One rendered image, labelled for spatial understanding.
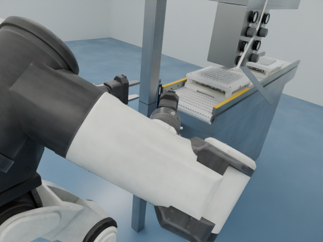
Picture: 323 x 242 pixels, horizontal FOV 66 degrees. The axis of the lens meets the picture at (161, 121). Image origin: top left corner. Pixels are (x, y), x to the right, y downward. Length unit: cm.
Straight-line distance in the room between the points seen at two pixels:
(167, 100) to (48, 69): 48
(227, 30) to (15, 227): 81
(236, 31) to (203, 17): 407
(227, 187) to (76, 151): 19
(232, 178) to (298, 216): 182
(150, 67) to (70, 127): 82
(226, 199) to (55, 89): 24
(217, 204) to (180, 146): 10
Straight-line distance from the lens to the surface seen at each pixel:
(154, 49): 104
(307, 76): 434
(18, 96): 28
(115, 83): 82
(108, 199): 186
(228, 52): 92
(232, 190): 34
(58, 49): 30
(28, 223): 66
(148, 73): 107
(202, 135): 124
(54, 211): 69
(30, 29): 30
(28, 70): 29
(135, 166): 26
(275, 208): 211
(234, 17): 91
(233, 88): 116
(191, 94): 120
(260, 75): 165
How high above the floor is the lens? 136
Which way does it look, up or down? 29 degrees down
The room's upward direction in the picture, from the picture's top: 7 degrees clockwise
